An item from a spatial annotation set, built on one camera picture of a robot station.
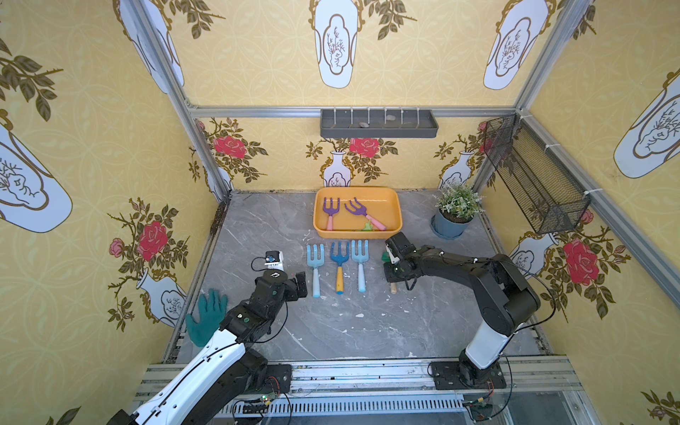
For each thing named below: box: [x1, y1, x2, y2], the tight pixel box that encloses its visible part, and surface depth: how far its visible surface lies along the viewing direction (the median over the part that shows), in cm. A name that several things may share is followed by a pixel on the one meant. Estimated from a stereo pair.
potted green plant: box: [430, 183, 487, 240], surface depth 97 cm
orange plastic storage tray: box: [312, 186, 403, 240], surface depth 115 cm
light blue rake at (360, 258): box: [351, 239, 369, 293], surface depth 102 cm
